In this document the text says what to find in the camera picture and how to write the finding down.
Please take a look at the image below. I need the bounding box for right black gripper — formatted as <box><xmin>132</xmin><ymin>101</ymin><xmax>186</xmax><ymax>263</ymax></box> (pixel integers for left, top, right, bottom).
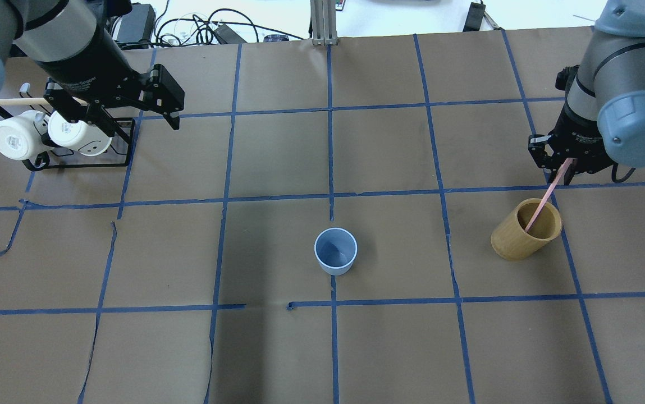
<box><xmin>528</xmin><ymin>105</ymin><xmax>615</xmax><ymax>186</ymax></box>

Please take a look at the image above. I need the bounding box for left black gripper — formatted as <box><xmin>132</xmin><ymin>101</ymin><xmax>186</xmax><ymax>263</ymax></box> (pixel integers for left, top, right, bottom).
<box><xmin>43</xmin><ymin>62</ymin><xmax>185</xmax><ymax>131</ymax></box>

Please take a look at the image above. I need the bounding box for light blue plastic cup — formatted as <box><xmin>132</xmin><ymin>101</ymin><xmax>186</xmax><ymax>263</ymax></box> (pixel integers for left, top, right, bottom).
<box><xmin>314</xmin><ymin>227</ymin><xmax>359</xmax><ymax>276</ymax></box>

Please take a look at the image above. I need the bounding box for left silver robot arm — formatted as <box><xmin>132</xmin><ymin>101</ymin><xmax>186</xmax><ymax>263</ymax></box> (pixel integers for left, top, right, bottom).
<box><xmin>0</xmin><ymin>1</ymin><xmax>185</xmax><ymax>136</ymax></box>

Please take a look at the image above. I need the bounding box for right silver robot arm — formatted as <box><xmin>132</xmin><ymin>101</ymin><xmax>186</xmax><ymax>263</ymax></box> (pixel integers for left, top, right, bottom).
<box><xmin>527</xmin><ymin>1</ymin><xmax>645</xmax><ymax>185</ymax></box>

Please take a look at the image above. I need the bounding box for bamboo chopstick holder cup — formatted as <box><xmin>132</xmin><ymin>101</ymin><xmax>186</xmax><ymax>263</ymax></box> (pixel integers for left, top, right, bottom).
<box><xmin>491</xmin><ymin>199</ymin><xmax>562</xmax><ymax>261</ymax></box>

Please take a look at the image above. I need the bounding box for black power adapter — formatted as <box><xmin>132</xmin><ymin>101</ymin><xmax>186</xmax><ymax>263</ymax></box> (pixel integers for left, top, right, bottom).
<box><xmin>115</xmin><ymin>3</ymin><xmax>156</xmax><ymax>49</ymax></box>

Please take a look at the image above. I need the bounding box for upper white mug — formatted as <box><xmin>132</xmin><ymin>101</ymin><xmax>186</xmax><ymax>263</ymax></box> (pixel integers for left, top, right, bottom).
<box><xmin>47</xmin><ymin>112</ymin><xmax>112</xmax><ymax>157</ymax></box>

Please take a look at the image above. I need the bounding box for white mug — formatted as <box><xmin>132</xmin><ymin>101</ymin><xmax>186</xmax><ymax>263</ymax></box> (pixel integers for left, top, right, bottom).
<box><xmin>47</xmin><ymin>112</ymin><xmax>112</xmax><ymax>157</ymax></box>
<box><xmin>0</xmin><ymin>110</ymin><xmax>54</xmax><ymax>161</ymax></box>

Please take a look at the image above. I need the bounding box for lower white mug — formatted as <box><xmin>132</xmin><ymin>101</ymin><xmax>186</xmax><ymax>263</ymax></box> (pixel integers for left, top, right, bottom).
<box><xmin>0</xmin><ymin>110</ymin><xmax>54</xmax><ymax>161</ymax></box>

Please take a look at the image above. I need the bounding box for small black power brick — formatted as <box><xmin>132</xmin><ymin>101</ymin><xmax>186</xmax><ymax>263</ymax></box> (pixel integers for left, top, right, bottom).
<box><xmin>463</xmin><ymin>1</ymin><xmax>486</xmax><ymax>31</ymax></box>

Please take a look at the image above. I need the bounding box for black cable bundle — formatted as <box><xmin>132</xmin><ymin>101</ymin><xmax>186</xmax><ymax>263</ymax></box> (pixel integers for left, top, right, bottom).
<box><xmin>154</xmin><ymin>0</ymin><xmax>306</xmax><ymax>47</ymax></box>

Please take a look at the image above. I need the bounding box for black wire mug rack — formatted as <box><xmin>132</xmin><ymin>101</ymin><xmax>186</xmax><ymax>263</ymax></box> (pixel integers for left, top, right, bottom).
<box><xmin>22</xmin><ymin>104</ymin><xmax>136</xmax><ymax>172</ymax></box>

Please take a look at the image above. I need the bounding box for aluminium frame post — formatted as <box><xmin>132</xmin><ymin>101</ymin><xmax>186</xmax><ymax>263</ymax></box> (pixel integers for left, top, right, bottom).
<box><xmin>310</xmin><ymin>0</ymin><xmax>338</xmax><ymax>45</ymax></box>

